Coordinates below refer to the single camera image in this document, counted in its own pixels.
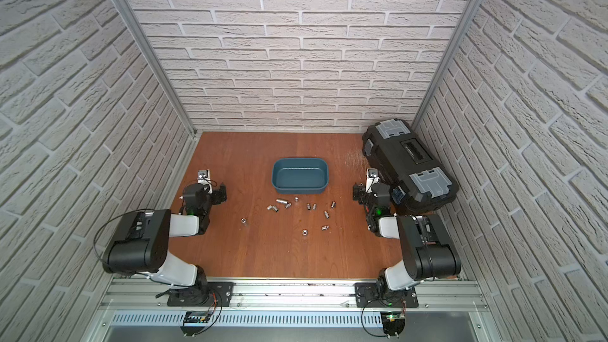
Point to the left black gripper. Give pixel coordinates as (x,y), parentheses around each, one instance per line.
(218,194)

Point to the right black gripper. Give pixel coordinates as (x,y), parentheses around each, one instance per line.
(360,189)

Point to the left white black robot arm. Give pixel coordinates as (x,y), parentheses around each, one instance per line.
(140,246)

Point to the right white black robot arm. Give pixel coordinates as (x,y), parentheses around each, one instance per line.
(428,251)

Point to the teal plastic storage box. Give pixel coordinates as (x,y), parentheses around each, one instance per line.
(300,176)

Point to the black grey toolbox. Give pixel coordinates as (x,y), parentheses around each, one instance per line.
(418,182)

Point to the left green circuit board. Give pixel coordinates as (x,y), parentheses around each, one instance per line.
(196,322)

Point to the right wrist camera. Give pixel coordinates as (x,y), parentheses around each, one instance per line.
(372,178)

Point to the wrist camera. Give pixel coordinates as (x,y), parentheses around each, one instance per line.
(372,178)
(204,178)

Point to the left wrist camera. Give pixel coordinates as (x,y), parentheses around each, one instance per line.
(204,178)

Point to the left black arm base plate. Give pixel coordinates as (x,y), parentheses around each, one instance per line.
(213,293)

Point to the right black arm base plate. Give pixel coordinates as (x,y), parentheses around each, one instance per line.
(375,295)

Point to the aluminium front rail frame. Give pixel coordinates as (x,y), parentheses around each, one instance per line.
(294,310)

